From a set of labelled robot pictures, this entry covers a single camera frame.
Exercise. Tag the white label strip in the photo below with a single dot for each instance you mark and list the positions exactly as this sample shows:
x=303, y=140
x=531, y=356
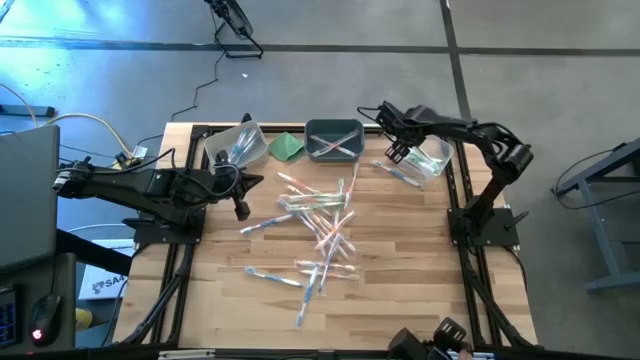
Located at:
x=185, y=354
x=482, y=356

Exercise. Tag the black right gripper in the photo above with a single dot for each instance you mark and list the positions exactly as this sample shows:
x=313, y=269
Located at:
x=407, y=125

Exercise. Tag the translucent white plastic bin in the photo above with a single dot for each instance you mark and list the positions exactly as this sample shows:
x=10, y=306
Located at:
x=217, y=142

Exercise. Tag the black diagonal beam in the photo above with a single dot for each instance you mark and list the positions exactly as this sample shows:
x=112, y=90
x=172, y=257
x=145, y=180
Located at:
x=95, y=252

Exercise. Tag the green folded cloth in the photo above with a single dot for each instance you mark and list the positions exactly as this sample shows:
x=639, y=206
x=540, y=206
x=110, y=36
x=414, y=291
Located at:
x=286, y=147

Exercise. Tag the teal plastic bin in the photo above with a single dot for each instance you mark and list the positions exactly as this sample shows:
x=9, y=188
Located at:
x=345, y=127

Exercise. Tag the black arch bracket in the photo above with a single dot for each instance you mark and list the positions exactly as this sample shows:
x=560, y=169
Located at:
x=245, y=119

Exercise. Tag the black backlit keyboard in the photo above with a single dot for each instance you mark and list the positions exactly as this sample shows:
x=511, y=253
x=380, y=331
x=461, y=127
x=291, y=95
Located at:
x=7, y=320

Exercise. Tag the white power adapter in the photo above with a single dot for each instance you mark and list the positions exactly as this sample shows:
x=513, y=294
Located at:
x=140, y=151

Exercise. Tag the person's hand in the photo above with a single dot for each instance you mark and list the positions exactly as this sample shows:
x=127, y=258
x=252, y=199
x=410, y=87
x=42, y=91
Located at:
x=466, y=355

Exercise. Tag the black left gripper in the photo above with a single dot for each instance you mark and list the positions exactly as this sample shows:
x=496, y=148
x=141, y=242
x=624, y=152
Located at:
x=222, y=187

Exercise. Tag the white cardboard box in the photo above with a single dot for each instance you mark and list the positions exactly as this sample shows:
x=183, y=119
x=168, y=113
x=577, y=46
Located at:
x=90, y=292

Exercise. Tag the clear plastic bin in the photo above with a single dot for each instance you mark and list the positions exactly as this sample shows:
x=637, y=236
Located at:
x=442, y=149

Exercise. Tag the black floor bar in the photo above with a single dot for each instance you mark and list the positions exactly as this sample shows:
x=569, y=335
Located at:
x=25, y=111

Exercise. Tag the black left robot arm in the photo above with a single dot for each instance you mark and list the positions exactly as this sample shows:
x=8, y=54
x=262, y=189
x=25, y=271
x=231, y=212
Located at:
x=140, y=187

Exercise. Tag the black computer mouse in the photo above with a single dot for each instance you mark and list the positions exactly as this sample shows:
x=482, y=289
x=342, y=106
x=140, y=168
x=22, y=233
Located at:
x=45, y=315

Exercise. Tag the black floor fan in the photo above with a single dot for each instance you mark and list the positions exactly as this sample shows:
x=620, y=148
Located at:
x=232, y=15

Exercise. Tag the grey blue metal stand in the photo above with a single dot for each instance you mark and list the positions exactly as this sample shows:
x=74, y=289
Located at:
x=612, y=282

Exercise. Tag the black handheld control device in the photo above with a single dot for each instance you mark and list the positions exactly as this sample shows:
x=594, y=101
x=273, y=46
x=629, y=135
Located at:
x=450, y=330

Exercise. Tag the dark grey desk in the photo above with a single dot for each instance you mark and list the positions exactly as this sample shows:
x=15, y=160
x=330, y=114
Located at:
x=69, y=280

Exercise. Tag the small yellow object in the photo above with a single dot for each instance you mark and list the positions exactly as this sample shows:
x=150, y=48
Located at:
x=84, y=320

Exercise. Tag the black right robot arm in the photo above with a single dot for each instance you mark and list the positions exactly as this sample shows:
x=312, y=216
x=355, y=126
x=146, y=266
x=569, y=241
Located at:
x=465, y=129

